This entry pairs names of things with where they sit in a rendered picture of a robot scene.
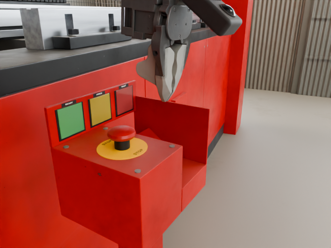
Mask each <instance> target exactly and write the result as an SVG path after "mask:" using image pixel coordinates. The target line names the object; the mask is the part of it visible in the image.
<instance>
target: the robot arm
mask: <svg viewBox="0 0 331 248"><path fill-rule="evenodd" d="M193 12H194V13H195V14H196V15H197V16H198V17H199V18H200V19H201V20H202V21H203V22H204V23H205V24H206V25H207V26H208V27H209V28H210V29H211V30H212V31H213V32H215V33H216V34H217V35H218V36H225V35H232V34H234V33H235V32H236V31H237V29H238V28H239V27H240V26H241V24H242V19H241V18H240V17H239V16H238V15H236V14H235V11H234V10H233V9H232V8H231V7H230V6H229V5H227V4H225V3H224V2H222V1H221V0H121V34H124V35H126V36H131V37H132V38H134V39H140V40H146V39H147V38H149V39H151V44H150V45H149V47H148V57H147V59H146V60H143V61H141V62H138V63H137V65H136V72H137V74H138V75H139V76H140V77H142V78H144V79H145V80H147V81H149V82H151V83H152V84H154V85H156V87H157V89H158V93H159V96H160V99H161V100H162V102H166V101H168V100H169V99H170V98H171V96H172V95H173V93H174V92H175V89H176V87H177V85H178V83H179V80H180V78H181V75H182V71H183V69H184V68H185V64H186V60H187V57H188V53H189V49H190V44H191V30H192V23H193ZM173 42H174V43H173Z"/></svg>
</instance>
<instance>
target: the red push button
mask: <svg viewBox="0 0 331 248"><path fill-rule="evenodd" d="M135 135H136V131H135V129H134V128H132V127H130V126H127V125H118V126H115V127H113V128H111V129H109V130H108V132H107V136H108V138H109V139H110V140H112V141H114V147H115V149H116V150H119V151H124V150H127V149H129V148H130V140H131V139H133V138H134V137H135Z"/></svg>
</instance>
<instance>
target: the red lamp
mask: <svg viewBox="0 0 331 248"><path fill-rule="evenodd" d="M116 104H117V115H119V114H122V113H124V112H126V111H128V110H131V109H133V103H132V86H129V87H126V88H123V89H120V90H117V91H116Z"/></svg>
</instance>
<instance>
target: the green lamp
mask: <svg viewBox="0 0 331 248"><path fill-rule="evenodd" d="M57 114H58V121H59V128H60V135H61V139H64V138H66V137H68V136H71V135H73V134H75V133H78V132H80V131H82V130H84V129H85V128H84V120H83V111H82V103H81V102H80V103H77V104H74V105H71V106H68V107H65V108H62V109H59V110H57Z"/></svg>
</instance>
